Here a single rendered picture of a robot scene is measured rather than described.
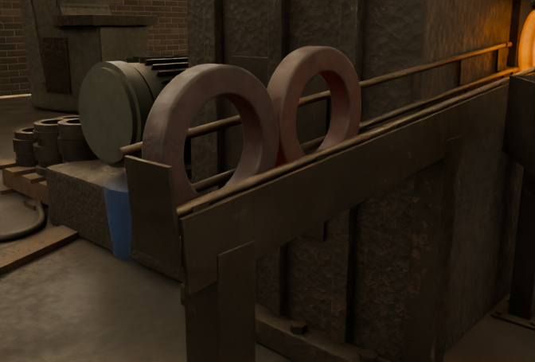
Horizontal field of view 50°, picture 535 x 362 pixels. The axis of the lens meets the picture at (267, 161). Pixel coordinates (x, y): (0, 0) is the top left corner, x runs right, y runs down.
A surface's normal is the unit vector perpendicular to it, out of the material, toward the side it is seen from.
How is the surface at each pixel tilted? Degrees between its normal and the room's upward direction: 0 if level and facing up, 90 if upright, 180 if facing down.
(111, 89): 90
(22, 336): 0
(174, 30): 90
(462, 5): 90
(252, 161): 65
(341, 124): 71
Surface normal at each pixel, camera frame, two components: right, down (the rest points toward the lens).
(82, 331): 0.00, -0.97
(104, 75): -0.67, 0.18
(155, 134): -0.64, -0.11
